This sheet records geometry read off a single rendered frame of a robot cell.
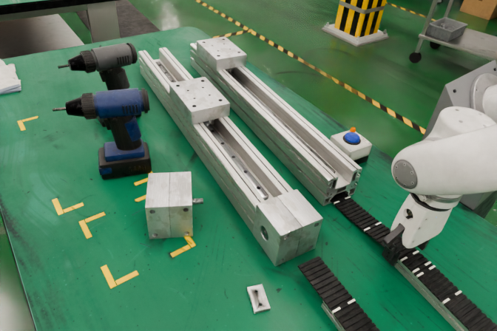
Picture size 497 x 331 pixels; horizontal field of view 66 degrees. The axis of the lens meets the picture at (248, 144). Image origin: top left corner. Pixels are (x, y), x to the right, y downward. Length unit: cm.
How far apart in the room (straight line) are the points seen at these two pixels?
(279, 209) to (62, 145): 63
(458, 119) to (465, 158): 10
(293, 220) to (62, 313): 44
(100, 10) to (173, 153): 152
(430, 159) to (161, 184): 51
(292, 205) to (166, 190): 26
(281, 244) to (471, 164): 36
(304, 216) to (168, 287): 29
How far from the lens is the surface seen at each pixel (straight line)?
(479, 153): 57
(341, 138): 106
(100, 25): 246
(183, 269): 80
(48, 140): 116
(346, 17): 414
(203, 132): 97
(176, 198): 79
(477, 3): 576
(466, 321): 82
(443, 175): 58
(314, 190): 94
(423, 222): 74
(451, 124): 65
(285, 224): 75
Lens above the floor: 143
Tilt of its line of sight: 37 degrees down
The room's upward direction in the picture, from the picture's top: 5 degrees clockwise
